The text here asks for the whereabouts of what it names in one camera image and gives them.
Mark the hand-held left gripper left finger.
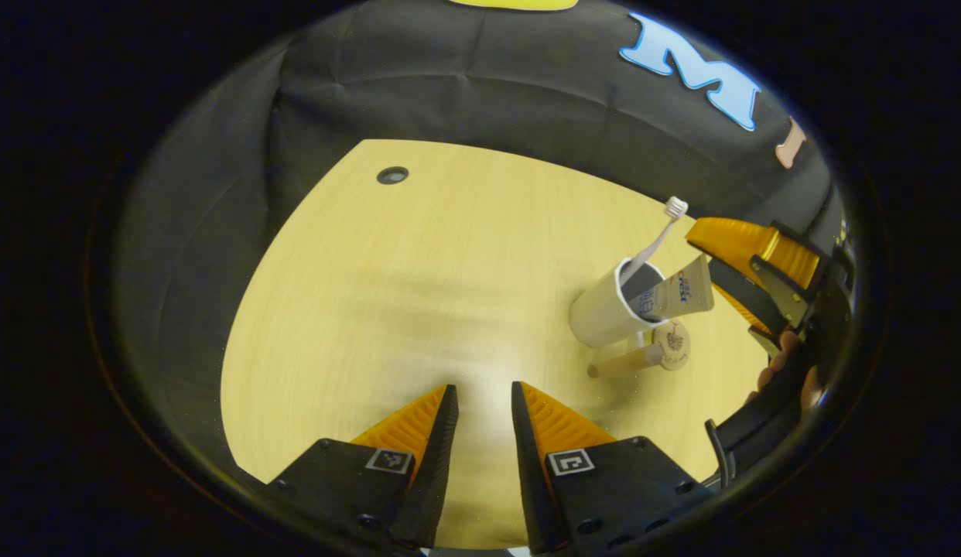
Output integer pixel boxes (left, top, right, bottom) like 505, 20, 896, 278
268, 384, 460, 552

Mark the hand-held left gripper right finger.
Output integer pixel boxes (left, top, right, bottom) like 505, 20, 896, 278
511, 381, 715, 555

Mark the white toothpaste tube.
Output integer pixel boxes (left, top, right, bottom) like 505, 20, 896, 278
631, 255, 716, 322

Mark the white toothbrush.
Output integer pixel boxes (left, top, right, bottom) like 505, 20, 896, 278
620, 196, 689, 287

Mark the round cork coaster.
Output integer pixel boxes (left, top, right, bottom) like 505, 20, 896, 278
652, 320, 692, 372

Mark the white cup with wooden handle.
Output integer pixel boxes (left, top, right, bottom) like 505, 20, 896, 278
569, 258, 669, 380

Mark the black backdrop cloth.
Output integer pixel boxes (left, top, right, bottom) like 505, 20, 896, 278
113, 0, 846, 465

